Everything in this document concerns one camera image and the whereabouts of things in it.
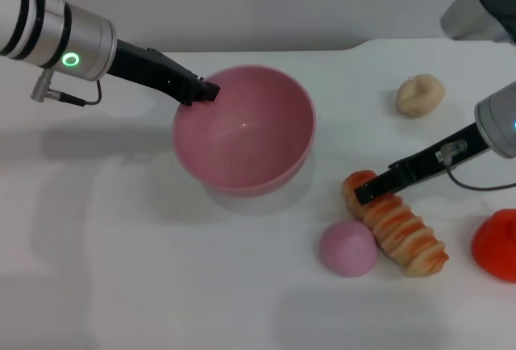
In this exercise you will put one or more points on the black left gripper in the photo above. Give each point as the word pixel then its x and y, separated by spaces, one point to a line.
pixel 153 69

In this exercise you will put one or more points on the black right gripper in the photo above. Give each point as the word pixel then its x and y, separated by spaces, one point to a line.
pixel 431 160

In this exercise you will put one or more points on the orange striped bread roll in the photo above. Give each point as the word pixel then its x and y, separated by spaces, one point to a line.
pixel 403 233

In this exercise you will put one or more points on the pink plastic bowl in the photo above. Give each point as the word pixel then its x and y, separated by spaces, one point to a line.
pixel 246 140

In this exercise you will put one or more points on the beige round bread bun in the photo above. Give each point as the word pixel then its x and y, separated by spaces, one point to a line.
pixel 419 96

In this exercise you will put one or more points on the pink round bun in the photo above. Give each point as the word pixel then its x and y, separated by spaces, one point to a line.
pixel 347 249

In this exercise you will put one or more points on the red pleated bun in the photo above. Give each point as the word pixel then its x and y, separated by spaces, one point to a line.
pixel 498 245

